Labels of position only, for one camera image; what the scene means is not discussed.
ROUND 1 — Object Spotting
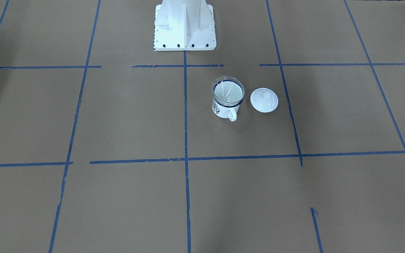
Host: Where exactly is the white enamel mug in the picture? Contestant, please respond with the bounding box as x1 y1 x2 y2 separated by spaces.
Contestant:
212 99 241 122

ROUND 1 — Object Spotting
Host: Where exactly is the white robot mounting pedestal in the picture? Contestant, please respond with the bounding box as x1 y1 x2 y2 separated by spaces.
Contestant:
153 0 217 51

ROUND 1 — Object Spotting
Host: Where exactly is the white mug lid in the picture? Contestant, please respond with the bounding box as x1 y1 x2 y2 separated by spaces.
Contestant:
250 87 279 113

